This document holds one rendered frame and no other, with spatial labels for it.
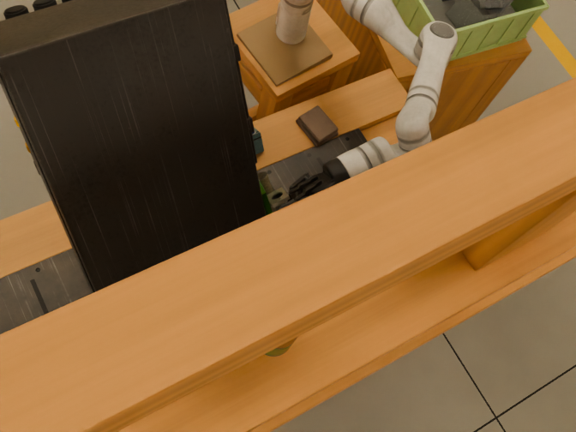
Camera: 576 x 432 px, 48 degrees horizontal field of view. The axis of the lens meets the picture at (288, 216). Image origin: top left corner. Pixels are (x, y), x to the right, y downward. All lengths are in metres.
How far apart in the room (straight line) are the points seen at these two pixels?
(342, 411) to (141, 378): 2.05
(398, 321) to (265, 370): 0.21
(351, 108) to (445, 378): 1.22
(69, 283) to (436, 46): 1.02
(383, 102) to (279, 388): 1.19
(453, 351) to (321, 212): 2.18
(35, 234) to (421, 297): 1.01
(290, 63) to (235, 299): 1.52
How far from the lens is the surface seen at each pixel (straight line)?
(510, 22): 2.26
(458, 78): 2.33
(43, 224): 1.68
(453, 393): 2.66
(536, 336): 2.87
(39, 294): 1.62
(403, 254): 0.55
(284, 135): 1.80
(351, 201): 0.55
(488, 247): 0.98
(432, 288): 1.00
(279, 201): 1.32
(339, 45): 2.07
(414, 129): 1.37
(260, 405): 0.90
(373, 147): 1.36
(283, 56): 1.99
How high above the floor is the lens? 2.42
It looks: 65 degrees down
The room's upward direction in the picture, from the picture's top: 22 degrees clockwise
